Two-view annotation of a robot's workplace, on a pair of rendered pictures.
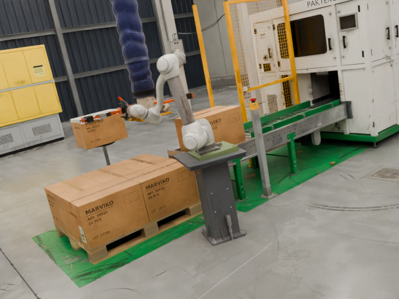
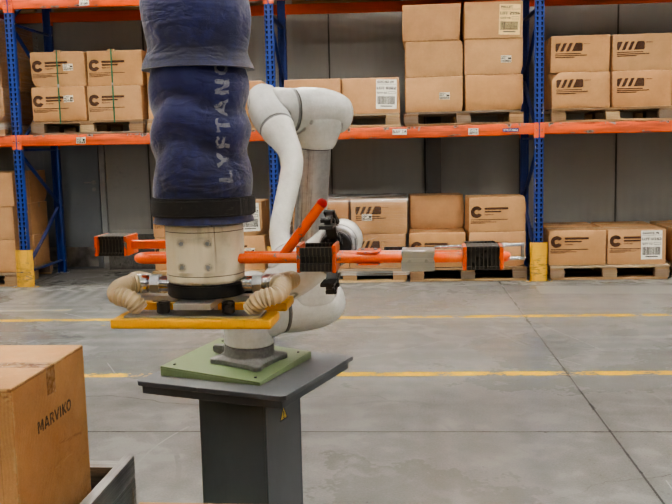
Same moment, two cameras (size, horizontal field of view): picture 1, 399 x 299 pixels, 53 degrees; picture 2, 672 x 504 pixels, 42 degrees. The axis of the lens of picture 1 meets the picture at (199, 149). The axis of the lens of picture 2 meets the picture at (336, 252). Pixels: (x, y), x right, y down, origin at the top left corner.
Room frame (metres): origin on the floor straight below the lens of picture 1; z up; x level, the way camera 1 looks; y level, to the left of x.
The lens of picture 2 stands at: (5.11, 1.85, 1.44)
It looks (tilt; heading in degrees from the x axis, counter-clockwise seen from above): 7 degrees down; 220
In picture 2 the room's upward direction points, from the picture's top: 1 degrees counter-clockwise
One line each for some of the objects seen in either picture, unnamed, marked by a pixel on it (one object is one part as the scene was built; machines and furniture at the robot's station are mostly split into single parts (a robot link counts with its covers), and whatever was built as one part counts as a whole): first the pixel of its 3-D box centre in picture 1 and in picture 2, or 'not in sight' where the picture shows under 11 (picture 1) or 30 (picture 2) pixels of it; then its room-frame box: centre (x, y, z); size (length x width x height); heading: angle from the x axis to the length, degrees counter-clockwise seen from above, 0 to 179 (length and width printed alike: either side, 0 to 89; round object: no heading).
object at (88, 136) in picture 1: (99, 128); not in sight; (5.48, 1.30, 0.82); 0.60 x 0.40 x 0.40; 124
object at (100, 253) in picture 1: (127, 218); not in sight; (3.88, 0.87, 0.07); 1.20 x 1.00 x 0.14; 124
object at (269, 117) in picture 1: (268, 117); not in sight; (5.09, -0.96, 0.60); 1.60 x 0.10 x 0.09; 124
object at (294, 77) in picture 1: (268, 79); not in sight; (5.36, -1.08, 1.05); 1.17 x 0.10 x 2.10; 124
